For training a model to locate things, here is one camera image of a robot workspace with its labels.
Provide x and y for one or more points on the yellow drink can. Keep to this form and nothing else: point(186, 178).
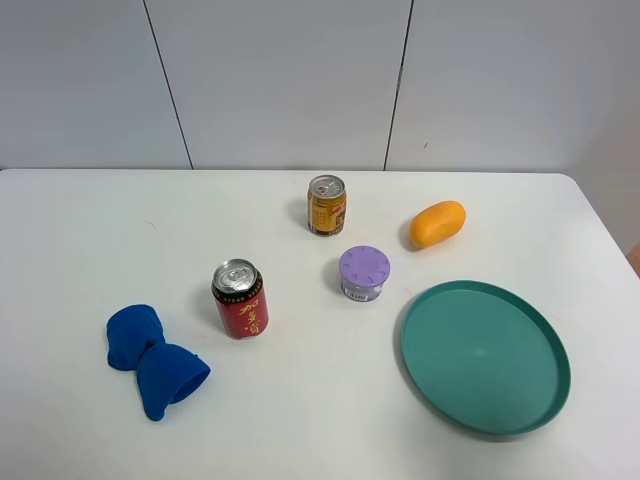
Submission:
point(326, 204)

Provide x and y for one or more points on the teal round plate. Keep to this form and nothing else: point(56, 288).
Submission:
point(485, 358)

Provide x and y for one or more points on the blue crumpled cloth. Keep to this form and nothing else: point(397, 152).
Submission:
point(166, 373)

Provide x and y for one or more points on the orange oval object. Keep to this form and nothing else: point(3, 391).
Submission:
point(436, 224)

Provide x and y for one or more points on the red soda can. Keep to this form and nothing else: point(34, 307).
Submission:
point(238, 289)

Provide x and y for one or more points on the purple lidded jar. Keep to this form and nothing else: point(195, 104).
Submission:
point(363, 271)

